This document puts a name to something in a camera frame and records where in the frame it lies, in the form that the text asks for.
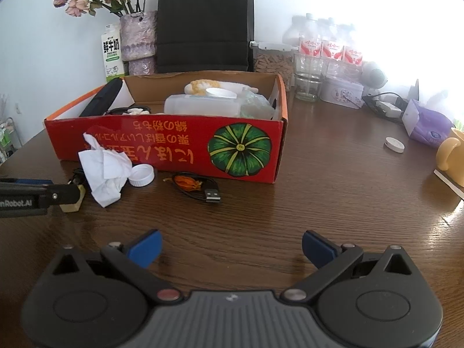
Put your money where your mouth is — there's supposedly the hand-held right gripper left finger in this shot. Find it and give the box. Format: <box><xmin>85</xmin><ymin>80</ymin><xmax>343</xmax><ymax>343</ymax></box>
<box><xmin>51</xmin><ymin>229</ymin><xmax>184</xmax><ymax>303</ymax></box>

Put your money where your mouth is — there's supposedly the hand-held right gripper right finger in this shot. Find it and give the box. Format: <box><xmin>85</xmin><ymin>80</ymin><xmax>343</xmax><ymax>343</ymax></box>
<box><xmin>281</xmin><ymin>230</ymin><xmax>414</xmax><ymax>303</ymax></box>

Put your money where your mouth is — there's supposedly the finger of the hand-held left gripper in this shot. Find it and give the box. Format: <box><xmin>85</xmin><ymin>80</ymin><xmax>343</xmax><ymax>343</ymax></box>
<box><xmin>0</xmin><ymin>177</ymin><xmax>53</xmax><ymax>185</ymax></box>
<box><xmin>0</xmin><ymin>184</ymin><xmax>85</xmax><ymax>208</ymax></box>

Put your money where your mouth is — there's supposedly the small beige hexagonal object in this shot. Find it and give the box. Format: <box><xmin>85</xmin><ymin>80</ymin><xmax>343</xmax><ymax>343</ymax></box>
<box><xmin>59</xmin><ymin>184</ymin><xmax>86</xmax><ymax>213</ymax></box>

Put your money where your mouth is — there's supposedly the black glasses case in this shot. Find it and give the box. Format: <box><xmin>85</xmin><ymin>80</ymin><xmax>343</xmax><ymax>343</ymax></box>
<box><xmin>79</xmin><ymin>79</ymin><xmax>123</xmax><ymax>118</ymax></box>

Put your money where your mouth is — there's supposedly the red cardboard box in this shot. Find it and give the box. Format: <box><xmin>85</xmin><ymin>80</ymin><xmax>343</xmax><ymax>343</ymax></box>
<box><xmin>43</xmin><ymin>71</ymin><xmax>289</xmax><ymax>184</ymax></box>

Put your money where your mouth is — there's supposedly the clear plastic swab box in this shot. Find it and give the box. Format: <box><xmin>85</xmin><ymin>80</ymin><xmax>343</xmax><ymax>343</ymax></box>
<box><xmin>163</xmin><ymin>94</ymin><xmax>242</xmax><ymax>117</ymax></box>

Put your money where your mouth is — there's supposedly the clear plastic bag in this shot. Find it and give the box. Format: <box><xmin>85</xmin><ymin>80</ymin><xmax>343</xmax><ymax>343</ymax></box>
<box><xmin>239</xmin><ymin>88</ymin><xmax>277</xmax><ymax>120</ymax></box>

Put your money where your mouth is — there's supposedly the yellow white plush toy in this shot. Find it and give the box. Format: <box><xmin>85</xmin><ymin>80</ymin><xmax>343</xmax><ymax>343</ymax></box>
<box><xmin>184</xmin><ymin>79</ymin><xmax>260</xmax><ymax>97</ymax></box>

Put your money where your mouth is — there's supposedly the clear cereal container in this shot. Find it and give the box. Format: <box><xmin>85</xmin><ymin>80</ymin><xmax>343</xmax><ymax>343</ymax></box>
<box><xmin>250</xmin><ymin>41</ymin><xmax>295</xmax><ymax>92</ymax></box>

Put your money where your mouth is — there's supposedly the crumpled white tissue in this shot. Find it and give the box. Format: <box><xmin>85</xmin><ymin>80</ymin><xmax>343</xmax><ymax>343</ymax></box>
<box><xmin>77</xmin><ymin>132</ymin><xmax>133</xmax><ymax>208</ymax></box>

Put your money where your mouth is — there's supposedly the metal storage rack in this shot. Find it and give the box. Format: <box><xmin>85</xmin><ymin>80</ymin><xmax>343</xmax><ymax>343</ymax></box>
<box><xmin>0</xmin><ymin>115</ymin><xmax>17</xmax><ymax>164</ymax></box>

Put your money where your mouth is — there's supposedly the white screw lid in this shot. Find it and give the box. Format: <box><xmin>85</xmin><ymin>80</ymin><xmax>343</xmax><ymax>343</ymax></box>
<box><xmin>128</xmin><ymin>164</ymin><xmax>156</xmax><ymax>188</ymax></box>

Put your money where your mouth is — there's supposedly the dried orange flower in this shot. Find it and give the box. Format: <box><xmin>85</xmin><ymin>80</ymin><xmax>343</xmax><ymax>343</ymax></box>
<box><xmin>163</xmin><ymin>175</ymin><xmax>204</xmax><ymax>192</ymax></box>

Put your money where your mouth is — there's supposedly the small white round puck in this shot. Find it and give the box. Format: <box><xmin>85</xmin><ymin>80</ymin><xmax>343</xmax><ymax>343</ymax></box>
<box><xmin>384</xmin><ymin>136</ymin><xmax>406</xmax><ymax>154</ymax></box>

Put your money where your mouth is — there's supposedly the white paper strip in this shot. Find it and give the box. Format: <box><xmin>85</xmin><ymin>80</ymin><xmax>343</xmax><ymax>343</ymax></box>
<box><xmin>434</xmin><ymin>169</ymin><xmax>464</xmax><ymax>201</ymax></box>

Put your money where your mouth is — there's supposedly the green white milk carton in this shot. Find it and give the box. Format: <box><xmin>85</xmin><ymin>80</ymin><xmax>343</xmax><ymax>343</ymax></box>
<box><xmin>100</xmin><ymin>23</ymin><xmax>126</xmax><ymax>84</ymax></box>

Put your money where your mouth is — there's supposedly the white power adapter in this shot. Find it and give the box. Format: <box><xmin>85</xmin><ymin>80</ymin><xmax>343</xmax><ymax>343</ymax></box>
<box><xmin>375</xmin><ymin>101</ymin><xmax>404</xmax><ymax>119</ymax></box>

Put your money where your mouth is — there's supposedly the white floral tin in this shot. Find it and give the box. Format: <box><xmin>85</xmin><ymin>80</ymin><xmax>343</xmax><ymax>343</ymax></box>
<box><xmin>320</xmin><ymin>77</ymin><xmax>365</xmax><ymax>109</ymax></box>

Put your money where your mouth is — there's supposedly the yellow mug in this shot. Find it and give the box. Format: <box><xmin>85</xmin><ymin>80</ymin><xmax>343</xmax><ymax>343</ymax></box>
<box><xmin>435</xmin><ymin>128</ymin><xmax>464</xmax><ymax>188</ymax></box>

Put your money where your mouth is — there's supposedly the purple tissue pack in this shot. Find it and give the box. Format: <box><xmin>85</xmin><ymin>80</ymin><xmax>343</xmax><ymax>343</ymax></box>
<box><xmin>402</xmin><ymin>98</ymin><xmax>454</xmax><ymax>149</ymax></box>

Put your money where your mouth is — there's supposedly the purple textured vase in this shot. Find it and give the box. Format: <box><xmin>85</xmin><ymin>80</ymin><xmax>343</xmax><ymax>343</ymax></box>
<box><xmin>119</xmin><ymin>10</ymin><xmax>159</xmax><ymax>77</ymax></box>

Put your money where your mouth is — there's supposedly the clear drinking glass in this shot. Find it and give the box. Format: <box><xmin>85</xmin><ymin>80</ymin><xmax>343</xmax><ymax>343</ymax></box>
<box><xmin>293</xmin><ymin>52</ymin><xmax>324</xmax><ymax>102</ymax></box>

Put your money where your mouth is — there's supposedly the white round speaker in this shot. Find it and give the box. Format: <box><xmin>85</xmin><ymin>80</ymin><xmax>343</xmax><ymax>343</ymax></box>
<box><xmin>362</xmin><ymin>61</ymin><xmax>389</xmax><ymax>90</ymax></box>

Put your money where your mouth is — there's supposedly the pack of water bottles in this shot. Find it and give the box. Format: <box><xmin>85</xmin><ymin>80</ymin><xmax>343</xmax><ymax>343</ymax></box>
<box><xmin>283</xmin><ymin>12</ymin><xmax>364</xmax><ymax>80</ymax></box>

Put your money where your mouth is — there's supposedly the black paper bag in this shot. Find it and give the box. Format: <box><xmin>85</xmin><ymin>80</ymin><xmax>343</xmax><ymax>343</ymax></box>
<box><xmin>155</xmin><ymin>0</ymin><xmax>255</xmax><ymax>75</ymax></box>

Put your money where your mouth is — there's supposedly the thin black usb cable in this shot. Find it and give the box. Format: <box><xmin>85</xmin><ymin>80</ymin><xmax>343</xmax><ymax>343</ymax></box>
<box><xmin>170</xmin><ymin>174</ymin><xmax>222</xmax><ymax>204</ymax></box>

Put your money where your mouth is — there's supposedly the power adapter with cables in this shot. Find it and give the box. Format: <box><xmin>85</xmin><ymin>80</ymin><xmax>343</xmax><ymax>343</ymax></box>
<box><xmin>362</xmin><ymin>92</ymin><xmax>408</xmax><ymax>117</ymax></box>

